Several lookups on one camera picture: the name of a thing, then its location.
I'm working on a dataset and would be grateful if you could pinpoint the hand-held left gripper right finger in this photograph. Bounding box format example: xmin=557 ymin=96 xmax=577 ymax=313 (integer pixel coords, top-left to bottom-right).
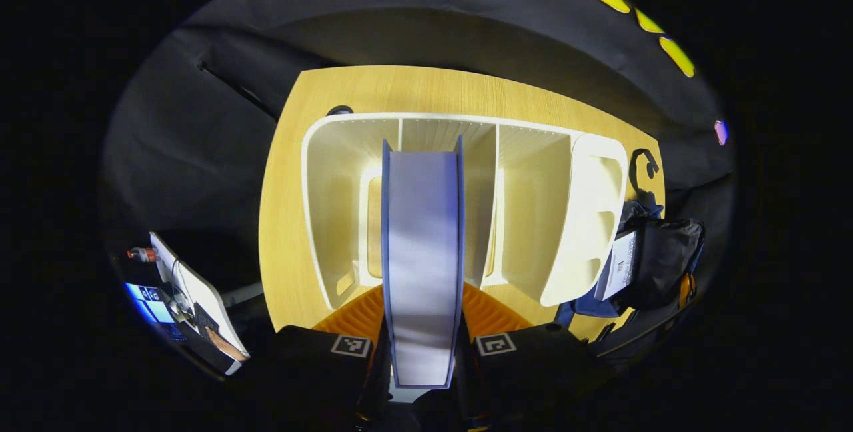
xmin=455 ymin=280 xmax=604 ymax=432

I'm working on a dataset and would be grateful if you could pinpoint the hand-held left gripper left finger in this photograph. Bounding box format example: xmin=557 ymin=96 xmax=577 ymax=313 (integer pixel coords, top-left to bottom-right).
xmin=227 ymin=282 xmax=391 ymax=432

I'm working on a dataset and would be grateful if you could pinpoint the blue lit screen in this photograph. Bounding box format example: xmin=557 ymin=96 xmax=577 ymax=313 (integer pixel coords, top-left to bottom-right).
xmin=124 ymin=282 xmax=176 ymax=325

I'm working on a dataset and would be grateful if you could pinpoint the white bookshelf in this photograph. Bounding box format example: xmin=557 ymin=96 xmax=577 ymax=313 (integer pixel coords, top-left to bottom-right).
xmin=301 ymin=111 xmax=630 ymax=311

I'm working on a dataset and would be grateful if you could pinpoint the blue schoolbag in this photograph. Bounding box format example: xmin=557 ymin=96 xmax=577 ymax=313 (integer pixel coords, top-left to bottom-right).
xmin=554 ymin=147 xmax=707 ymax=346

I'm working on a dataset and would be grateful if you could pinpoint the white book with blue edges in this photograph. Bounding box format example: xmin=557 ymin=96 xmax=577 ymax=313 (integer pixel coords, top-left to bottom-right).
xmin=381 ymin=135 xmax=466 ymax=390

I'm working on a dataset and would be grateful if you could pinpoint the white book with black print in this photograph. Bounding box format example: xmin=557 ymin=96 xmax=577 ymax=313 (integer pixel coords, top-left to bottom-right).
xmin=594 ymin=228 xmax=644 ymax=302

